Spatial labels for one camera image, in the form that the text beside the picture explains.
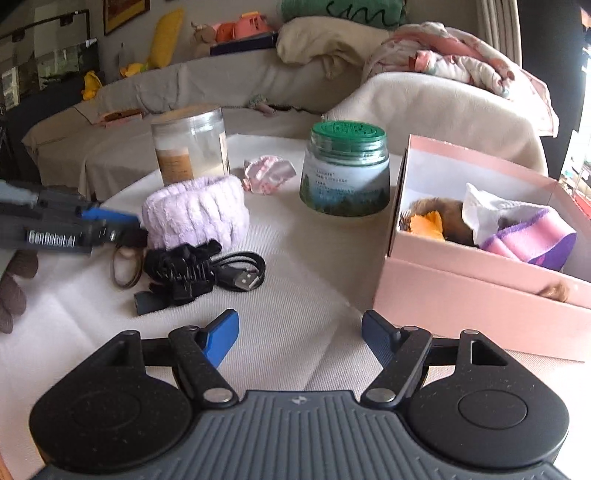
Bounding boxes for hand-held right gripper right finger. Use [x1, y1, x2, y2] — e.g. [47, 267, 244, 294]
[361, 309, 507, 411]

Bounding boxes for pink cardboard box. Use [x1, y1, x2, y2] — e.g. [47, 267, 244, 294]
[372, 134, 591, 363]

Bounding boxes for pink floral blanket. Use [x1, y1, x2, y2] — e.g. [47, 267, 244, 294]
[363, 21, 560, 137]

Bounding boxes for green blanket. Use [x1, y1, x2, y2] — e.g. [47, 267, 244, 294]
[280, 0, 407, 28]

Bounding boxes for brown hair ties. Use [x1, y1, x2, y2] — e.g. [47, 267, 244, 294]
[110, 244, 146, 291]

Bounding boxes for pink plush toy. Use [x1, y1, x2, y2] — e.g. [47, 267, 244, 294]
[191, 12, 280, 58]

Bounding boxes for beige covered sofa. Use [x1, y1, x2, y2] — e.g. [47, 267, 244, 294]
[22, 56, 550, 202]

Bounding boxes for brown plush toy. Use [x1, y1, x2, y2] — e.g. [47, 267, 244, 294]
[400, 198, 481, 248]

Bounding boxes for brown fur pompom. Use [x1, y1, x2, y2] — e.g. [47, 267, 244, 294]
[538, 281, 571, 304]

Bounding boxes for black hair claw clip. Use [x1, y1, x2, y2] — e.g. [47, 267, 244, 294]
[143, 240, 223, 308]

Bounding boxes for black usb cable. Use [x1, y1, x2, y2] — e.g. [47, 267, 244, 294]
[209, 250, 267, 293]

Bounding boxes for dark blue flat box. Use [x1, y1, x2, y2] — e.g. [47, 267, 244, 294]
[210, 31, 280, 57]

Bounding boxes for lilac plush headband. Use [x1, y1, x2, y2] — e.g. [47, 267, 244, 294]
[141, 175, 251, 251]

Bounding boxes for beige pillow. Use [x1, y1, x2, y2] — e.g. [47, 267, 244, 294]
[276, 17, 393, 80]

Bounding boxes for clear jar with beige lid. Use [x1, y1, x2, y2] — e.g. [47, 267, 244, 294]
[151, 106, 230, 186]

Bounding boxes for person's left hand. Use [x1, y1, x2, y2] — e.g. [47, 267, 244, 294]
[0, 250, 40, 334]

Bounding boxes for small yellow plush toy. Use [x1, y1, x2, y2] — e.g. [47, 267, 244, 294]
[81, 70, 103, 101]

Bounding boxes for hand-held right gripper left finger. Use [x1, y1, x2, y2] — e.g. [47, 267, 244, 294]
[109, 308, 241, 409]

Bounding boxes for framed wall picture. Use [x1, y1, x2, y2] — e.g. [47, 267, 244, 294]
[103, 0, 151, 37]

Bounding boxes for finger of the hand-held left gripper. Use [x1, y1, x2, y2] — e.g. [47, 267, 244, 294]
[78, 207, 142, 230]
[89, 222, 149, 249]

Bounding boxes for pink and purple headband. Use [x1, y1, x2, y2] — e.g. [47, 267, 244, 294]
[480, 207, 578, 272]

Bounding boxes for green lidded jar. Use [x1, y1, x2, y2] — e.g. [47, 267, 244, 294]
[299, 120, 391, 216]

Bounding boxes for white tissue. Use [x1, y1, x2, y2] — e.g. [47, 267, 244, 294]
[461, 183, 522, 244]

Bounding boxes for grey cylinder plug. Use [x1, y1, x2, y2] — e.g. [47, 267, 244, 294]
[133, 290, 164, 316]

